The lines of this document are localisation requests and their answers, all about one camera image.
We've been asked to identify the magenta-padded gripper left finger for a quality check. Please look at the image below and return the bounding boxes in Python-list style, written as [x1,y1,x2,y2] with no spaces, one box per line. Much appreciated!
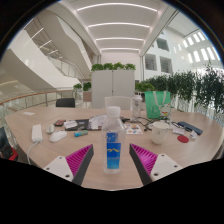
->
[43,143,95,187]

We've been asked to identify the red and black phone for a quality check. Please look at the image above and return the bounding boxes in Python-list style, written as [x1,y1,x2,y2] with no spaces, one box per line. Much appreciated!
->
[53,119,67,127]

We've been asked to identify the black notebook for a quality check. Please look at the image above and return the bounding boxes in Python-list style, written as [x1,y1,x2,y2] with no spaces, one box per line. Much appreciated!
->
[64,118,91,132]

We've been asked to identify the clear shaker bottle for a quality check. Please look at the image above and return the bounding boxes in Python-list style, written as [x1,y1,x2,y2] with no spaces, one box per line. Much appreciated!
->
[131,94,144,121]

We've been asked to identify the colourful sticker sheet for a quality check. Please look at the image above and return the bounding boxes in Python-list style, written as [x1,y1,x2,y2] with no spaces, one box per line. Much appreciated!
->
[123,123,144,135]

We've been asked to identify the white cabinet with plants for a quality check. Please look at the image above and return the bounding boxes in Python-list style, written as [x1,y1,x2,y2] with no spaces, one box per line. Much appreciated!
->
[90,62,137,109]

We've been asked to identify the red and black chair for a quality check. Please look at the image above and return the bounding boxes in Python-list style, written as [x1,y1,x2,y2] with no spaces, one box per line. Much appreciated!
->
[0,126,19,163]

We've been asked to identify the small white device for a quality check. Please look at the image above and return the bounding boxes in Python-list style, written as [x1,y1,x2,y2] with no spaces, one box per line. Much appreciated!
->
[45,124,56,135]

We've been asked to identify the clear water bottle blue label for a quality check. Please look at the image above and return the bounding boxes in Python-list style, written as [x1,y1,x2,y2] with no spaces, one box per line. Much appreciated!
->
[100,105,127,175]

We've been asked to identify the ceiling light strips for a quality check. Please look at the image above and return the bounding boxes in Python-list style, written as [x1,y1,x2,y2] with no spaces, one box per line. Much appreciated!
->
[75,2,158,52]

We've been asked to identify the teal marker pen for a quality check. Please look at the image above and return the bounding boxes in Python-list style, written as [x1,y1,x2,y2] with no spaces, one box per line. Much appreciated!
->
[73,129,90,138]

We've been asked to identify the row of potted trees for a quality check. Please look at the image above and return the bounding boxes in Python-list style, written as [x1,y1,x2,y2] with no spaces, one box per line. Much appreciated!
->
[146,64,224,114]

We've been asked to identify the brown planter with plants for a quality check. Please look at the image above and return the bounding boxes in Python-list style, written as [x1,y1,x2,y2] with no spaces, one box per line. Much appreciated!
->
[73,82,93,103]

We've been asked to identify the white flat packet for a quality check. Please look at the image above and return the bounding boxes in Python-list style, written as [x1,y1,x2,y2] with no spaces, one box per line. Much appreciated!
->
[63,119,78,130]

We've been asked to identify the white computer mouse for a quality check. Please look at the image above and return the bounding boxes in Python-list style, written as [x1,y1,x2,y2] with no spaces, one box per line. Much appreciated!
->
[49,130,68,144]

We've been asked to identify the white power strip cable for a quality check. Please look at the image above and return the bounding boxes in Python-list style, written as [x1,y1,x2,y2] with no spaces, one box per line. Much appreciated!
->
[26,140,39,164]

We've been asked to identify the flat round red coaster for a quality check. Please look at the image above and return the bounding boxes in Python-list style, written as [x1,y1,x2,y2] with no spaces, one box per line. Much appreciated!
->
[177,134,190,144]

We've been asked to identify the white mug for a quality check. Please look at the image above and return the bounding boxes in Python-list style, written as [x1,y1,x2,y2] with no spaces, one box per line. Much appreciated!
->
[150,121,171,146]

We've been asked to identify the black cable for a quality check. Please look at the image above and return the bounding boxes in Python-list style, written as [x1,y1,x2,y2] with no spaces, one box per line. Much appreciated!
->
[133,115,158,132]

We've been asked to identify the dark planter with plants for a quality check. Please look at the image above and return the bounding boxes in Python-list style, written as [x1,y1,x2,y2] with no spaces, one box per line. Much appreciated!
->
[134,80,155,101]

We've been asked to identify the green tote bag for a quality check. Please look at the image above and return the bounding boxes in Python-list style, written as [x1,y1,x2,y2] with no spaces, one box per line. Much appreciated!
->
[144,90,172,120]

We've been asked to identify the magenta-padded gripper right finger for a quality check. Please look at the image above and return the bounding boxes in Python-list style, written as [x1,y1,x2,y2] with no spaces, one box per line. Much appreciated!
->
[129,143,184,186]

